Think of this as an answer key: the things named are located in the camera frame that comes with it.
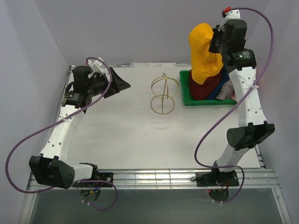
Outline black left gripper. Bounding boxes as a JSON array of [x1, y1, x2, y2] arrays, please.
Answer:
[[87, 68, 130, 98]]

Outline yellow bucket hat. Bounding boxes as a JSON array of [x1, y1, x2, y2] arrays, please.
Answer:
[[188, 23, 223, 84]]

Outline blue bucket hat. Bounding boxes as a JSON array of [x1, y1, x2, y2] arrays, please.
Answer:
[[207, 66, 229, 100]]

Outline dark red bucket hat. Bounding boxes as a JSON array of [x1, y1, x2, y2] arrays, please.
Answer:
[[189, 71, 222, 101]]

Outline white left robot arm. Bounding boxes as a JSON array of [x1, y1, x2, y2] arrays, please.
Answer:
[[29, 65, 131, 189]]

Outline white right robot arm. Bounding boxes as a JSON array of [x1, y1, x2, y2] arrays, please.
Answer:
[[207, 19, 275, 186]]

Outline paper sheets at back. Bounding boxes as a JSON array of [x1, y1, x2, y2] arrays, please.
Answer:
[[131, 62, 176, 68]]

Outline green plastic tray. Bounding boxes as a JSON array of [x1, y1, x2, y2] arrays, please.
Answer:
[[179, 70, 236, 106]]

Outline grey bucket hat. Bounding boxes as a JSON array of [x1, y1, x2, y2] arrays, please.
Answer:
[[216, 80, 234, 100]]

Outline pink bucket hat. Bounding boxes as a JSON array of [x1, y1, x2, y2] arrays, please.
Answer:
[[225, 91, 236, 101]]

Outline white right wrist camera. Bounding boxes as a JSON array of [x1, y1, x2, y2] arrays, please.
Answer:
[[221, 7, 241, 25]]

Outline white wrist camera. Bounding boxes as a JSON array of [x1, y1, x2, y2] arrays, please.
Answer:
[[221, 7, 241, 25], [86, 59, 103, 73]]

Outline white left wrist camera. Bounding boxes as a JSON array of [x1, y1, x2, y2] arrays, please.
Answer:
[[86, 59, 103, 73]]

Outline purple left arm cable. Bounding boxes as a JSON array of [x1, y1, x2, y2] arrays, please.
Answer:
[[5, 56, 119, 211]]

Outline gold wire hat stand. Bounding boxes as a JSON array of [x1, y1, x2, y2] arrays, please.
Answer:
[[150, 73, 179, 115]]

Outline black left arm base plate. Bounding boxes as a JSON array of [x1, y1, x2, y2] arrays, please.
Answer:
[[72, 171, 114, 188]]

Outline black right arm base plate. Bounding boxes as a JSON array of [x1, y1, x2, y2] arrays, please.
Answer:
[[191, 171, 239, 187]]

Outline aluminium front rail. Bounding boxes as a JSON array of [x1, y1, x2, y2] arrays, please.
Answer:
[[27, 169, 281, 190]]

